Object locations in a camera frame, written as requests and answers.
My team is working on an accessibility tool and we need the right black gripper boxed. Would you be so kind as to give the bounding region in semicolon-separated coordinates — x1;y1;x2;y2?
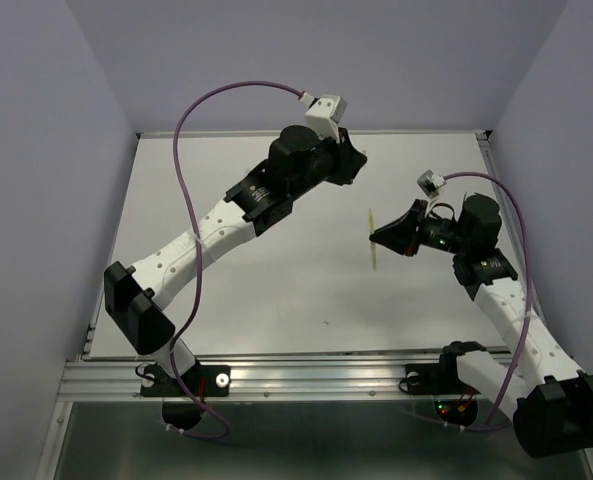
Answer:
368;199;470;257

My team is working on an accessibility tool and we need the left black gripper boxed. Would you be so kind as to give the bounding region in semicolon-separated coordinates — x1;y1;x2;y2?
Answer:
289;125;367;200

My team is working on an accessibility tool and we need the yellow pen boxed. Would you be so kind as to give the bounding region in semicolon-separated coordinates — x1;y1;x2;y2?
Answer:
368;208;380;271

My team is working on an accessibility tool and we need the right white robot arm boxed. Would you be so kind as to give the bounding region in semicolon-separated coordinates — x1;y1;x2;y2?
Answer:
370;194;593;458

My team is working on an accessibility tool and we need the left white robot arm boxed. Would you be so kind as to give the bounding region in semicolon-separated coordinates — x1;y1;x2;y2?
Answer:
103;125;367;394

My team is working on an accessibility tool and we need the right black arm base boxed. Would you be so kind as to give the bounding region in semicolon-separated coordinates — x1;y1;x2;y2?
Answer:
398;341;488;432

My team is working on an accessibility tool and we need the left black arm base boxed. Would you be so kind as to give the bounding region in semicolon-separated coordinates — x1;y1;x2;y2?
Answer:
135;363;231;433

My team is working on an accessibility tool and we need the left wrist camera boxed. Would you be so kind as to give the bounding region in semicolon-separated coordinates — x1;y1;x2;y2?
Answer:
300;92;347;143

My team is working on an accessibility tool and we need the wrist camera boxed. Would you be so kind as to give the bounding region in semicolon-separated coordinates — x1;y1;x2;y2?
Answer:
417;170;447;207
300;92;347;143

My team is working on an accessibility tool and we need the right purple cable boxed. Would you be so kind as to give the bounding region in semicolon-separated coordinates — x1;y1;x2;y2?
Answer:
400;171;536;434

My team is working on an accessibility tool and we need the purple cable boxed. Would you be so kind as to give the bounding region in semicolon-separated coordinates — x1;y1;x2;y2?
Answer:
400;171;536;434
164;81;310;441

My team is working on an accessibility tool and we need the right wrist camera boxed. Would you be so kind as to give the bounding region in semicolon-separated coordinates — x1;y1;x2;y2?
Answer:
417;170;447;207

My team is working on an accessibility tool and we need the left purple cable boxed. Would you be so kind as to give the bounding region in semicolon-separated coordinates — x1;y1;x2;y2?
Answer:
164;81;310;441

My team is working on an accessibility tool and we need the aluminium mounting rail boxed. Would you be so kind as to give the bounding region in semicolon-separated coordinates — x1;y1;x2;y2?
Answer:
57;351;439;404

